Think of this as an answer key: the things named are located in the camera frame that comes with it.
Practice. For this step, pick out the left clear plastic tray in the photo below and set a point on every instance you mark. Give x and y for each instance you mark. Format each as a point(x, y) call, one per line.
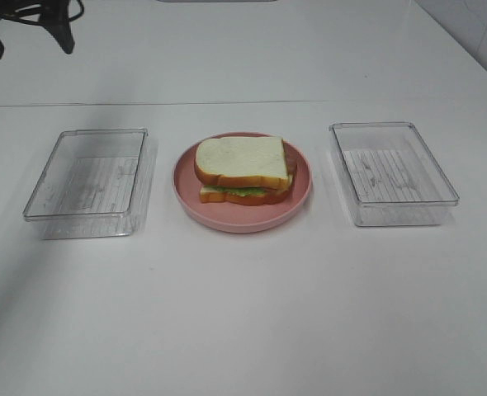
point(95, 184)

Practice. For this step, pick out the green lettuce leaf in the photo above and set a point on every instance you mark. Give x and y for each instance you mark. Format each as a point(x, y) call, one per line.
point(246, 191)

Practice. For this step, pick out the bacon strip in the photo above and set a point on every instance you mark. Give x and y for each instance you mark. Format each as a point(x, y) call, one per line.
point(275, 191)
point(291, 164)

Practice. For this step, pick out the right clear plastic tray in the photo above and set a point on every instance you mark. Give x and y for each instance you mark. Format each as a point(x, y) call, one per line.
point(389, 176)

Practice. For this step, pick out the clear plastic tray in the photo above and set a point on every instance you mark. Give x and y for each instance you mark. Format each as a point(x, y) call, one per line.
point(95, 184)
point(389, 176)

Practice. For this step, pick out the bread slice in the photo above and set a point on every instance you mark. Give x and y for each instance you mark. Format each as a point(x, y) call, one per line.
point(267, 199)
point(242, 161)

